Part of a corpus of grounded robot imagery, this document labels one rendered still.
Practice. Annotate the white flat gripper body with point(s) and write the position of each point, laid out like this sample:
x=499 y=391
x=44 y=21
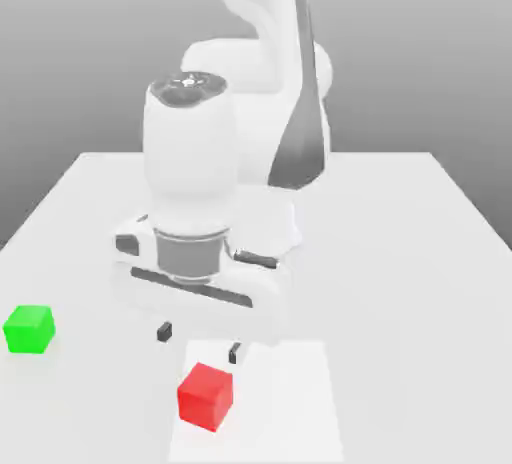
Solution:
x=264 y=292

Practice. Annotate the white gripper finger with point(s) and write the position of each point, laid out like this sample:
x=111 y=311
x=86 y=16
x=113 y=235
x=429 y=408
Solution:
x=164 y=331
x=235 y=351

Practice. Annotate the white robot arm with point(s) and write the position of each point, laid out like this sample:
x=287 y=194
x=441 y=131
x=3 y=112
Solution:
x=188 y=160

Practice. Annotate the small red cube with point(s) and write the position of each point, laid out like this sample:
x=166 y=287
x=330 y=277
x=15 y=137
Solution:
x=204 y=398

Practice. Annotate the small green cube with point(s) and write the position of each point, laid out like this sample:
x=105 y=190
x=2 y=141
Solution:
x=28 y=330

